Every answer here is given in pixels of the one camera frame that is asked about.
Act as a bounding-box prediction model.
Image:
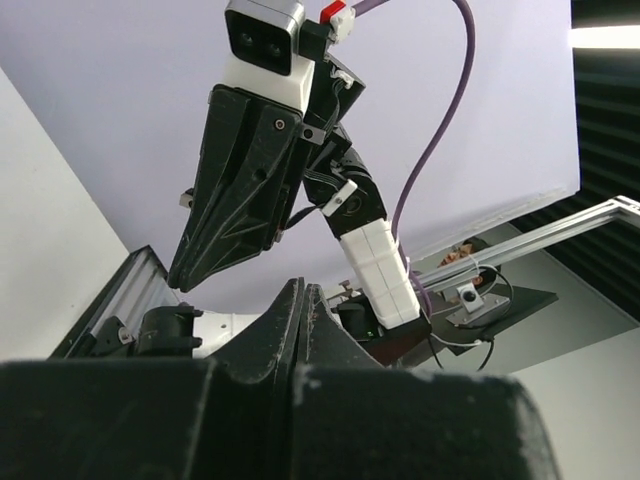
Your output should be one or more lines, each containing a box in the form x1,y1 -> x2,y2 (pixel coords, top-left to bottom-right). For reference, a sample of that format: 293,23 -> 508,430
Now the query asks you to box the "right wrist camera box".
222,1 -> 331,114

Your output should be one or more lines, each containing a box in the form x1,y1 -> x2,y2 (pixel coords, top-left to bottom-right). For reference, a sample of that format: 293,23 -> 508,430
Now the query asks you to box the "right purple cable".
319,0 -> 479,316

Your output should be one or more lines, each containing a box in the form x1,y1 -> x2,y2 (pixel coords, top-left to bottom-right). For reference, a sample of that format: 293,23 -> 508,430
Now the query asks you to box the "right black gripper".
168,55 -> 387,292

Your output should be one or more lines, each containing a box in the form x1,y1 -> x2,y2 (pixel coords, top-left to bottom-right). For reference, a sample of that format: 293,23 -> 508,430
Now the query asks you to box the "aluminium rail frame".
51,195 -> 639,358

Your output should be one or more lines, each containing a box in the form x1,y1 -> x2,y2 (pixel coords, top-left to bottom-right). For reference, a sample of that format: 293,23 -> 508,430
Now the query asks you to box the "overhead camera on bracket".
429,269 -> 559,371

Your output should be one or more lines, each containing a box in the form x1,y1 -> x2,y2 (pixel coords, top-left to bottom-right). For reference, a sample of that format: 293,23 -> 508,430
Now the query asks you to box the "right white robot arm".
167,56 -> 422,333

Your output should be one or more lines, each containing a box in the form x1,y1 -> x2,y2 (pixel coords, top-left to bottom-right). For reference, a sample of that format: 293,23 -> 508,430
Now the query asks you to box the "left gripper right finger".
292,284 -> 561,479

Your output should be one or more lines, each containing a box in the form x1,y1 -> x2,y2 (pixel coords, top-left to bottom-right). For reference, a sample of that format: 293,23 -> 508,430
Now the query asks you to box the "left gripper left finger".
1,278 -> 305,479

